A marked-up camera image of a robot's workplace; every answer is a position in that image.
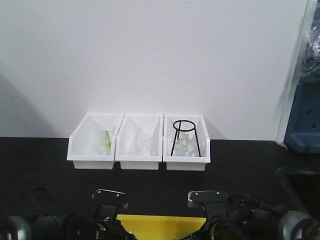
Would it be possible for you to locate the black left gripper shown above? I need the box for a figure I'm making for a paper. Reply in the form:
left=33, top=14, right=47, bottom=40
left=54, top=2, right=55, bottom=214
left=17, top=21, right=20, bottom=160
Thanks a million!
left=67, top=215, right=137, bottom=240

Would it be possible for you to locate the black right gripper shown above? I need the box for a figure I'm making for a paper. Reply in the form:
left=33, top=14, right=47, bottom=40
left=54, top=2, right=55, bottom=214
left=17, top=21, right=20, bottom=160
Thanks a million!
left=189, top=193, right=260, bottom=240

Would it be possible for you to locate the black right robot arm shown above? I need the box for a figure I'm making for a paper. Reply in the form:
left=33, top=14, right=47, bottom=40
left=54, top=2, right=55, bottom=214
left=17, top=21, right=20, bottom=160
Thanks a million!
left=186, top=190, right=320, bottom=240

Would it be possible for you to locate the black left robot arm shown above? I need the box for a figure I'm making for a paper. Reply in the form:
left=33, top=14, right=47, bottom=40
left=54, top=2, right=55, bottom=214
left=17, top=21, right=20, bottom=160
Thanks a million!
left=0, top=214, right=136, bottom=240

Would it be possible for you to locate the yellow plastic tray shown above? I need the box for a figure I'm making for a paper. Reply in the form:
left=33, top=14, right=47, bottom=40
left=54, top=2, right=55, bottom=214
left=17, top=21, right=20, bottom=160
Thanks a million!
left=117, top=214, right=206, bottom=240

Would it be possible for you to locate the black lab sink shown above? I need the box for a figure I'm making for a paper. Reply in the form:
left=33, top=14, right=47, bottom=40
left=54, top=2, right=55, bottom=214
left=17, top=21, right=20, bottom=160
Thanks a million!
left=276, top=167, right=320, bottom=220

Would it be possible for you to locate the white bin left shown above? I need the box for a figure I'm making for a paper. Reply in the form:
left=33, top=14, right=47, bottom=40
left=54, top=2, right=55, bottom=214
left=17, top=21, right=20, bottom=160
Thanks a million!
left=67, top=113, right=124, bottom=170

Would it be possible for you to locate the white bin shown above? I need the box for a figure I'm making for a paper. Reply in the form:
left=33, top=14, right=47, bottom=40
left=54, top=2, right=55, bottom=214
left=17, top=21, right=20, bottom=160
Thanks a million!
left=67, top=113, right=124, bottom=170
left=115, top=114, right=164, bottom=171
left=163, top=115, right=211, bottom=171

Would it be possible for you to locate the clear glassware right bin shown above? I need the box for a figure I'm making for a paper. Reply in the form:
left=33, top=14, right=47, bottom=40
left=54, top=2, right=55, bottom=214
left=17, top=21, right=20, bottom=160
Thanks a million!
left=174, top=132, right=195, bottom=157

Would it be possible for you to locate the glass beaker with sticks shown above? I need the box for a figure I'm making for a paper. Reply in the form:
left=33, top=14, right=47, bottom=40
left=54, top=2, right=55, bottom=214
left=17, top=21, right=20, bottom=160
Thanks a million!
left=95, top=121, right=115, bottom=156

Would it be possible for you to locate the white bin right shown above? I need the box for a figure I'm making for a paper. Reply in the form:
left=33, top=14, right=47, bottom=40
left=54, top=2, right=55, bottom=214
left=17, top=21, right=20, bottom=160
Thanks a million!
left=163, top=115, right=211, bottom=171

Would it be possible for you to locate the clear glass beakers middle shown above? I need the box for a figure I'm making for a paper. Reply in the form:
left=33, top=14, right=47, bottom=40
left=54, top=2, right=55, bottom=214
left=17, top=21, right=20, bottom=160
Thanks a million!
left=130, top=132, right=151, bottom=156

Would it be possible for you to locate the white bin middle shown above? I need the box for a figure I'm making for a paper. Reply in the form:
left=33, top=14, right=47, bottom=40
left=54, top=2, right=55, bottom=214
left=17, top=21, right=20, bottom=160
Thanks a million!
left=115, top=114, right=164, bottom=171

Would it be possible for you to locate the clear plastic bag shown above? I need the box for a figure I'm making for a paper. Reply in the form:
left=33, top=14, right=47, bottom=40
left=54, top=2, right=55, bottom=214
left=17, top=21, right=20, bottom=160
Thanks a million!
left=301, top=20, right=320, bottom=75

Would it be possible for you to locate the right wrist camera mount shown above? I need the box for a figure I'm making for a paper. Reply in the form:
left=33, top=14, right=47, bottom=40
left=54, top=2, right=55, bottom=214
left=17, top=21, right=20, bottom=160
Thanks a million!
left=187, top=190, right=230, bottom=222

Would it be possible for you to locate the black wire tripod stand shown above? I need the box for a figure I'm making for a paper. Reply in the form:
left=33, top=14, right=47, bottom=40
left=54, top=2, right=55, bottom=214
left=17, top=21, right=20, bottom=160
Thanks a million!
left=170, top=119, right=201, bottom=157

